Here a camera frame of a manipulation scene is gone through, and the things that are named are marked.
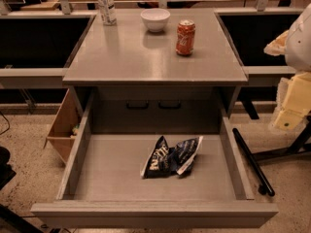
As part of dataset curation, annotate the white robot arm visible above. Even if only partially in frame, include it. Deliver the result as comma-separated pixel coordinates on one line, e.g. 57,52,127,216
263,4,311,130

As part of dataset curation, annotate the open grey top drawer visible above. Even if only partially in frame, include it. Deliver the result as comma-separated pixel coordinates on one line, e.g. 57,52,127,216
31,95,278,228

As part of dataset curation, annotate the right black drawer handle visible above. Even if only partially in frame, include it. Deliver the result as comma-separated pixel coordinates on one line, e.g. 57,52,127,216
158,100,182,110

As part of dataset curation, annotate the white ceramic bowl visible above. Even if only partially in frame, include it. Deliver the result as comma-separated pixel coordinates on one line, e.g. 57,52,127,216
140,8,170,32

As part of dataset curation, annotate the clear plastic water bottle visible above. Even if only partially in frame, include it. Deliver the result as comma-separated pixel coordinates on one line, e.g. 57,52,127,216
98,0,117,25

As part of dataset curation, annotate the red soda can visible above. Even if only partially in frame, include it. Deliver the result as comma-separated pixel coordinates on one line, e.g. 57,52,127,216
176,19,195,56

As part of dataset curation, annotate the grey drawer cabinet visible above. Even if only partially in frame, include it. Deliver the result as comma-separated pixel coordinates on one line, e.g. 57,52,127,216
63,9,247,134

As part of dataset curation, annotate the blue chip bag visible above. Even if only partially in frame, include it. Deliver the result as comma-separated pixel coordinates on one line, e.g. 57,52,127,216
141,136,203,179

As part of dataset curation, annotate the black drawer handle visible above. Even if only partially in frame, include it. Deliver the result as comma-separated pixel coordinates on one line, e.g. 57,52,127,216
126,100,149,110
158,100,182,110

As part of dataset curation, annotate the left black drawer handle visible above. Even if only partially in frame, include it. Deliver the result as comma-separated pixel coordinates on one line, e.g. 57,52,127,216
126,100,149,110

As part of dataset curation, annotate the black stand leg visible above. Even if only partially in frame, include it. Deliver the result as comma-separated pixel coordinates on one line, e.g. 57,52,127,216
254,116,311,160

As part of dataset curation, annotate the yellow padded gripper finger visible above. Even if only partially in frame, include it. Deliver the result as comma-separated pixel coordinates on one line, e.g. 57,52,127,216
272,72,311,130

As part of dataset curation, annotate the cardboard box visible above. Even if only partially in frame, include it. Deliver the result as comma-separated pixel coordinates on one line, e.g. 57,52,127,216
46,90,80,163

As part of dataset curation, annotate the black tube on floor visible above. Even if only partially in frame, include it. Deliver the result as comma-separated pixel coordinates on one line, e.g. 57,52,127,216
232,128,275,197

